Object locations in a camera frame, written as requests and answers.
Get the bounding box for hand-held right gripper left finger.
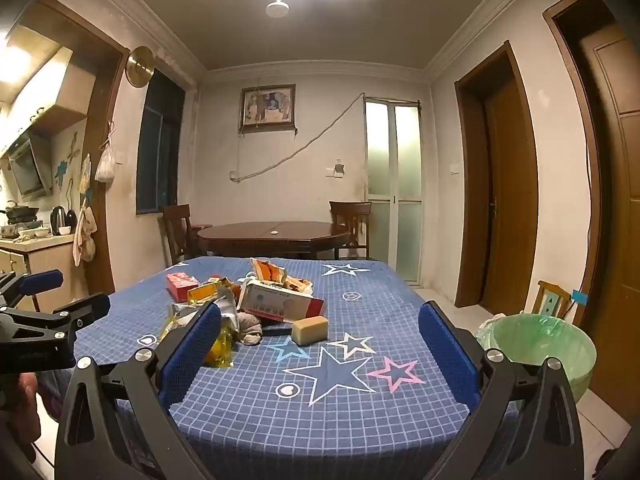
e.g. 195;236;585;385
54;301;223;480

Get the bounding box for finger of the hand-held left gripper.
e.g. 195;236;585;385
0;269;65;309
0;293;111;375

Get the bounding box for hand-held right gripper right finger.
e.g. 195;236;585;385
418;300;587;480

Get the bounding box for orange carton box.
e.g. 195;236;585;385
187;282;236;306

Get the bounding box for green-lined round bin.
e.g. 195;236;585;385
477;311;597;406

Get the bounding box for white red medicine box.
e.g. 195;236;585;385
236;280;326;323

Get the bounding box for yellow sponge block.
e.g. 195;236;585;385
291;316;329;347

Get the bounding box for person's left hand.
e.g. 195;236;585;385
16;373;42;450

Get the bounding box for kitchen counter cabinet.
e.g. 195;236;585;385
0;232;91;311

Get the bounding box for yellow plastic bag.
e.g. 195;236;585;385
202;330;236;368

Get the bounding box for silver foil bag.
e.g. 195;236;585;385
170;295;241;341

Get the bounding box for grey crumpled cloth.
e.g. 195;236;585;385
236;311;265;346

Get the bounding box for hanging kitchen towels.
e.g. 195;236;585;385
72;205;98;267

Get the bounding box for black wok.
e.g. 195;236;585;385
4;200;41;223

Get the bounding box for crumpled orange snack wrapper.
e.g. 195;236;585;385
248;257;315;296

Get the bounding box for steel range hood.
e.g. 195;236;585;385
7;132;53;200

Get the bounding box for small wooden chair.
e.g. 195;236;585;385
531;280;572;320

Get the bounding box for dark wooden dining chair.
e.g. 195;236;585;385
328;201;373;260
162;204;203;266

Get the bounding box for hanging white plastic bag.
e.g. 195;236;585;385
95;120;117;183

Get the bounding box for round wooden dining table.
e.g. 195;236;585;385
197;221;349;260

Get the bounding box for dark window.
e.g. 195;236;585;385
136;67;187;216

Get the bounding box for brown wooden door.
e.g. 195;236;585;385
542;0;640;426
454;41;541;311

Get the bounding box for frosted glass door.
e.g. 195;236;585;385
364;99;423;283

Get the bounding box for framed elephant picture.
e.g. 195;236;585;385
239;84;297;133

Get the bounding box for kitchen wall cabinet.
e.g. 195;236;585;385
0;25;98;136

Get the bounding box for wall cable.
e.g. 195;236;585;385
234;92;366;183

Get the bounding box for gold round wall plate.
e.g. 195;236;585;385
125;46;155;87

